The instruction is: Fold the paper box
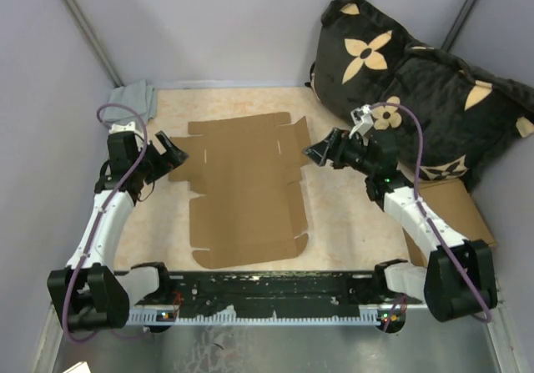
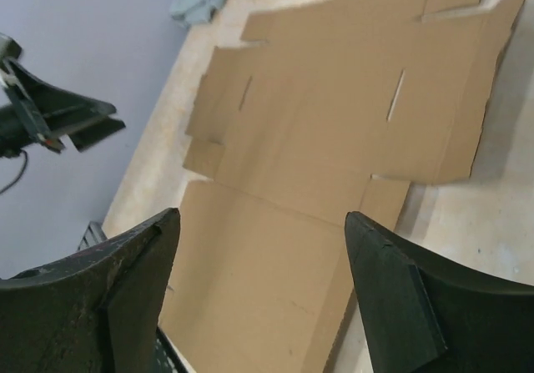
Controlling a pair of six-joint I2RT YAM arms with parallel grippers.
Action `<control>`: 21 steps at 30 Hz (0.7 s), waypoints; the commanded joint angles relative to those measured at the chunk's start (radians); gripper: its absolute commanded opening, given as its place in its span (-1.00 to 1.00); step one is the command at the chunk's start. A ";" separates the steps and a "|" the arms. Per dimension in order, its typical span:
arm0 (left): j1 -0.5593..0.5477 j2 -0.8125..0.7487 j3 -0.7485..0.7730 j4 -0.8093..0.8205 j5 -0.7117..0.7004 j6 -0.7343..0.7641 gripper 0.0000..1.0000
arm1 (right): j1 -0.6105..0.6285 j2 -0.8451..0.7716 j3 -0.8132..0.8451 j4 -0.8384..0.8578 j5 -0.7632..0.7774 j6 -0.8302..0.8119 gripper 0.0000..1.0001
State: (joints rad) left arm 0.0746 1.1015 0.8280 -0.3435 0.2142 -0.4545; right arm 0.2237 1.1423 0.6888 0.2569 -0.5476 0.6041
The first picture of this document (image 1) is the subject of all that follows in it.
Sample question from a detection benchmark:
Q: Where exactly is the white paper corner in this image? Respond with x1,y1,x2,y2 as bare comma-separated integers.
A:
63,361,91,373

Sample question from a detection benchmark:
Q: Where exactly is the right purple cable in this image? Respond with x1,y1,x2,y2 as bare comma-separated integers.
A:
366,101,494,335

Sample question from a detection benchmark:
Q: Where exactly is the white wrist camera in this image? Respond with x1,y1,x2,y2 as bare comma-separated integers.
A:
349,104,373,139
108,122,139,134

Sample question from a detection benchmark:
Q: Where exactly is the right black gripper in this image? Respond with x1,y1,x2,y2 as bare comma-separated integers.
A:
302,129,375,176

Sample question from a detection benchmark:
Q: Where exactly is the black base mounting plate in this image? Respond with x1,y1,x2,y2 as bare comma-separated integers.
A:
138,270,399,320

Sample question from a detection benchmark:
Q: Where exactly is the white slotted cable duct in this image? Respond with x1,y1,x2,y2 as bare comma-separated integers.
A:
120,305,406,326

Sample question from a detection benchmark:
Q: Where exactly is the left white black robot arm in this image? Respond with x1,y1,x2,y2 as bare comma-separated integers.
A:
47,129,188,334

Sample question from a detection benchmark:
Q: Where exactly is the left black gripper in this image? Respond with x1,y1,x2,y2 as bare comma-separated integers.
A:
133,132,187,184

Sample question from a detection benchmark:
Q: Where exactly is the large flat cardboard box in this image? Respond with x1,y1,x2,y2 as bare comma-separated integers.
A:
419,179,497,247

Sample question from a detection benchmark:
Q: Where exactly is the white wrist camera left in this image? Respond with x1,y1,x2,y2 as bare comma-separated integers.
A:
108,122,139,134

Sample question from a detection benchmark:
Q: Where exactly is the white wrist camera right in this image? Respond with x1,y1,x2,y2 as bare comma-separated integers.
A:
349,104,373,139

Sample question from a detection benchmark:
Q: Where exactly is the brown cardboard box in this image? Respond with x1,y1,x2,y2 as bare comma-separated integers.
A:
169,112,310,270

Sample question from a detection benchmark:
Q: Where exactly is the black floral plush cushion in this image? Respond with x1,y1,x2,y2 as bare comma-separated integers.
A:
310,0,533,187

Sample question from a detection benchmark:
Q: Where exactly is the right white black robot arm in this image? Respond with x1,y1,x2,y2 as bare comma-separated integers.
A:
303,128,497,323

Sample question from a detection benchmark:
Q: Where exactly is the grey folded cloth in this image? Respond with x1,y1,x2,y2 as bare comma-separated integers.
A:
102,80,157,124

